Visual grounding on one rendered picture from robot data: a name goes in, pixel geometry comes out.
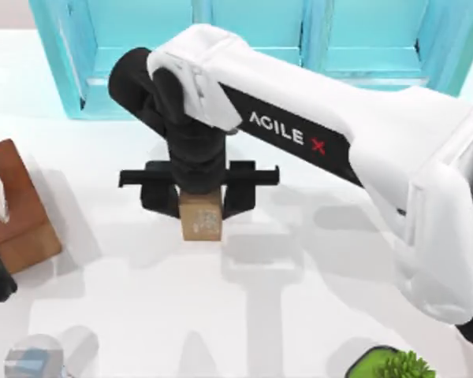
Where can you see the small brown cardboard box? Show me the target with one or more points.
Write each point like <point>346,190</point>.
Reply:
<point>202,220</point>

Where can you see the brown tissue box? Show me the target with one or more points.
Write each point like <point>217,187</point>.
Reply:
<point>27,220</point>

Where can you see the green plant in black pot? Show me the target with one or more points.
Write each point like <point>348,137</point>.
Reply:
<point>394,364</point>

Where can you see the light blue rack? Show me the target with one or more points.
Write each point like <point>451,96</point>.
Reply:
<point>118,59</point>

